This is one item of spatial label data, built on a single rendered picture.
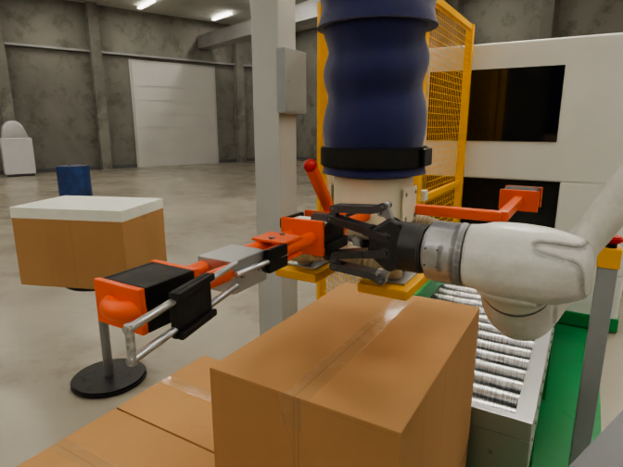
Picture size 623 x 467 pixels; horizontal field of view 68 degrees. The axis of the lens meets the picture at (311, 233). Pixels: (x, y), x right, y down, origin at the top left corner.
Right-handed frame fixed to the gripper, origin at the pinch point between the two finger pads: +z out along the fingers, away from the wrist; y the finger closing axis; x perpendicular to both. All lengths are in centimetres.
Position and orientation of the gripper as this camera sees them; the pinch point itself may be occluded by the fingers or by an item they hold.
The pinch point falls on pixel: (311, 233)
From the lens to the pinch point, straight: 79.7
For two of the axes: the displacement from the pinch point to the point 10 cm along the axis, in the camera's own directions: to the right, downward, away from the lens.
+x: 5.2, -1.9, 8.3
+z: -8.6, -1.2, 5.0
